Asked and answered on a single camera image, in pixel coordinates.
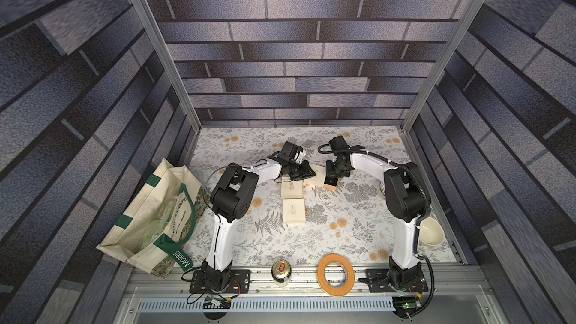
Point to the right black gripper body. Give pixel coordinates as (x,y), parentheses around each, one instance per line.
(336,171)

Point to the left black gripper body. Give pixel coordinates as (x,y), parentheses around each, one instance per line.
(295,169)

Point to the cream drawer jewelry box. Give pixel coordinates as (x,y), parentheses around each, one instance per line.
(294,211)

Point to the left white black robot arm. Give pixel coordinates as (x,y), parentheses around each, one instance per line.
(231,199)

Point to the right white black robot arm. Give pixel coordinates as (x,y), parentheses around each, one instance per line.
(406,198)

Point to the floral table cloth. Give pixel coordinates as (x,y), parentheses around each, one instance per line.
(351,220)

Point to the metal drink can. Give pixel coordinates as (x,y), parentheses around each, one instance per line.
(281,272)

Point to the plain cream ceramic bowl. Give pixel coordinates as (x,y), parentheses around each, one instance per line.
(431,233)

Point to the orange tape roll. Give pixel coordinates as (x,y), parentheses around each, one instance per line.
(335,275)

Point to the cream green tote bag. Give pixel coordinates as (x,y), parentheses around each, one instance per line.
(151,233)

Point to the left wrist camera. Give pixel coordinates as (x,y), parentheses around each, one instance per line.
(292,153)

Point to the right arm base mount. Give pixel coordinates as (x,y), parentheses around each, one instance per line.
(382,280)

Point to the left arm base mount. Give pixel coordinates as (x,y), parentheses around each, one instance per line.
(234,281)

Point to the aluminium rail frame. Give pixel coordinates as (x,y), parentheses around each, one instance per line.
(461,295)

